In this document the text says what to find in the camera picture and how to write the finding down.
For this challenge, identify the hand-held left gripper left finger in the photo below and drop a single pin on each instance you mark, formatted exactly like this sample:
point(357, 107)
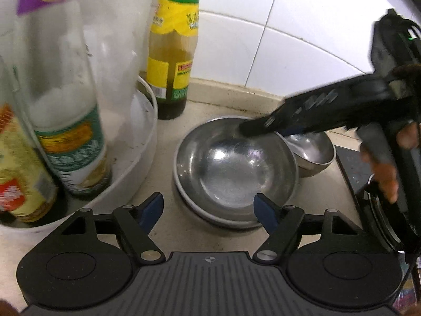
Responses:
point(153, 209)

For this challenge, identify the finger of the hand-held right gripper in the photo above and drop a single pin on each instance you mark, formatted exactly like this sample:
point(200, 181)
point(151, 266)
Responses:
point(296, 132)
point(256, 126)

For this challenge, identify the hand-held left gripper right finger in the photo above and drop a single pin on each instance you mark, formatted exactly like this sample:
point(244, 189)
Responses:
point(264, 211)

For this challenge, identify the stainless steel bowl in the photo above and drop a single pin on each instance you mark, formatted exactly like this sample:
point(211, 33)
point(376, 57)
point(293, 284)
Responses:
point(190, 204)
point(230, 177)
point(312, 154)

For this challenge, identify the person's right hand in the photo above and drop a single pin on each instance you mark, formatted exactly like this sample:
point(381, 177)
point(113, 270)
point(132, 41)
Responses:
point(384, 181)

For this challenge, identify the white plastic tub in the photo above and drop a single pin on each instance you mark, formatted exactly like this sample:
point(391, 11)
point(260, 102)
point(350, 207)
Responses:
point(138, 144)

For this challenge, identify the black gas stove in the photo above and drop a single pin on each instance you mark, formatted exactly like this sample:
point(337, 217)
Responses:
point(352, 168)

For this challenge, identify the green yellow label sauce bottle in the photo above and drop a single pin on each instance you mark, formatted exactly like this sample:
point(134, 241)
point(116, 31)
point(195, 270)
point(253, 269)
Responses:
point(171, 72)

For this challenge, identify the purple and green label bottle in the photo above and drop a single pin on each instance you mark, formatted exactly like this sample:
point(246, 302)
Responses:
point(65, 105)

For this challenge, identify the yellow cap vinegar bottle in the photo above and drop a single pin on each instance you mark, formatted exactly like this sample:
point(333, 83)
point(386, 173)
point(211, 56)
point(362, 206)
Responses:
point(16, 177)

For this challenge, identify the translucent plastic bag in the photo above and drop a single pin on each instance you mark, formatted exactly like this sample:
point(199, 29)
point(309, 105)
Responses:
point(115, 39)

